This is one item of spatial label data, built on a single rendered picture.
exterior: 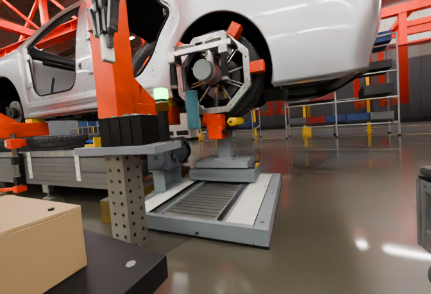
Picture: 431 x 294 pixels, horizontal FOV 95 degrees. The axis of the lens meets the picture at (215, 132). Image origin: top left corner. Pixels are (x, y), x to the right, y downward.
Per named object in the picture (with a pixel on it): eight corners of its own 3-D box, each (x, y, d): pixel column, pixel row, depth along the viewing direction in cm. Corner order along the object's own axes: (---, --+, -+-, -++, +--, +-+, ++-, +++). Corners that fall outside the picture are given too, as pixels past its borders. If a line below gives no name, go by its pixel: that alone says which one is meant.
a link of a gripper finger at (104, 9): (109, 0, 56) (113, -3, 55) (114, 38, 56) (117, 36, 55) (95, -8, 52) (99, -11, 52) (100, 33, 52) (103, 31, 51)
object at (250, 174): (262, 170, 166) (261, 158, 166) (254, 183, 133) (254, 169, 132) (208, 169, 185) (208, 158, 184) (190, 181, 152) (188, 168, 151)
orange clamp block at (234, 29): (236, 42, 136) (244, 29, 133) (233, 38, 128) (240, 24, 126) (228, 38, 138) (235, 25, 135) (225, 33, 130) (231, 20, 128)
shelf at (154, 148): (181, 147, 84) (180, 140, 84) (155, 154, 69) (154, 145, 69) (108, 149, 100) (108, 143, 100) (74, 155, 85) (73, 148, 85)
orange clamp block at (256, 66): (252, 74, 134) (265, 72, 130) (249, 72, 126) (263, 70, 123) (251, 64, 133) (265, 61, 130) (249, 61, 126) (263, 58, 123)
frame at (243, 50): (254, 110, 134) (248, 27, 131) (252, 109, 128) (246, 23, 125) (184, 116, 154) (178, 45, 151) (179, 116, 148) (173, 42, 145)
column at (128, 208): (148, 240, 91) (140, 149, 88) (132, 254, 81) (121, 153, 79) (131, 237, 94) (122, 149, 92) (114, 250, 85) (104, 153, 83)
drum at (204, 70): (224, 84, 140) (222, 63, 140) (212, 79, 121) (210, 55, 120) (206, 86, 146) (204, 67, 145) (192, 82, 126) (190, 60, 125)
